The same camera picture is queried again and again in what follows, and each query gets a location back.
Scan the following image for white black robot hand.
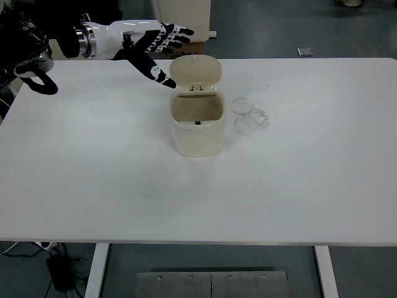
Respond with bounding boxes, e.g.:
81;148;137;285
91;19;195;91

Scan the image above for cream plastic trash bin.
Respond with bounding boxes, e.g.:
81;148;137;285
168;54;228;159

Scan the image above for person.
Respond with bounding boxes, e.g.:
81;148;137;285
46;0;124;23

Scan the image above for tall white cabinet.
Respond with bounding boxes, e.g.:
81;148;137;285
151;0;212;43

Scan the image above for brown cardboard box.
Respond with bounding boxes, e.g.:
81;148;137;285
159;40;205;60

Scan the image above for white table leg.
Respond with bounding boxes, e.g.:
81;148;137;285
84;243;110;298
313;246;339;298

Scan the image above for black power adapter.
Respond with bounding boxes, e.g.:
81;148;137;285
45;254;75;292

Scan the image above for grey metal plate with screws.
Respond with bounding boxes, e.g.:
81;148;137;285
135;270;291;298

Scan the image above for black floor cable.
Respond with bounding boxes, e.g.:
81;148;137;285
60;243;87;285

